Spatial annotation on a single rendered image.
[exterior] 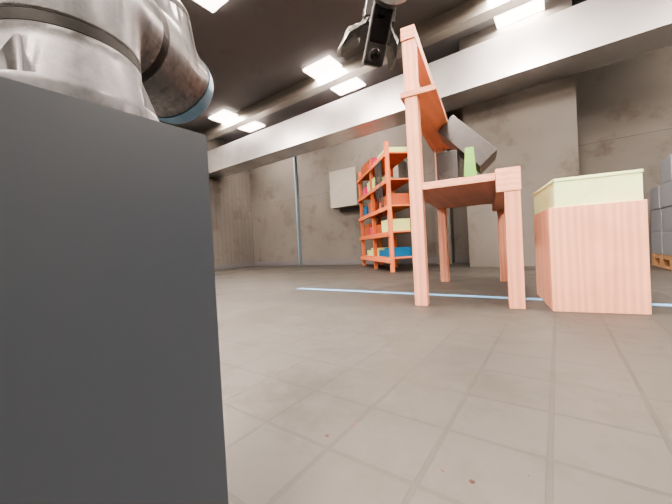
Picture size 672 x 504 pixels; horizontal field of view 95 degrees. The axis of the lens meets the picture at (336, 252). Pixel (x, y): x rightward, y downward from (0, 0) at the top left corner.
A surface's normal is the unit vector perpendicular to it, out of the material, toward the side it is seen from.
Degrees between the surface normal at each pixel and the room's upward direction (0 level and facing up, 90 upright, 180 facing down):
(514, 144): 90
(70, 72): 70
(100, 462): 90
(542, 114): 90
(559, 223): 90
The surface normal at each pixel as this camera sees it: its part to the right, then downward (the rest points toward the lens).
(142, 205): 0.81, -0.04
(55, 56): 0.49, -0.36
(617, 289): -0.44, 0.04
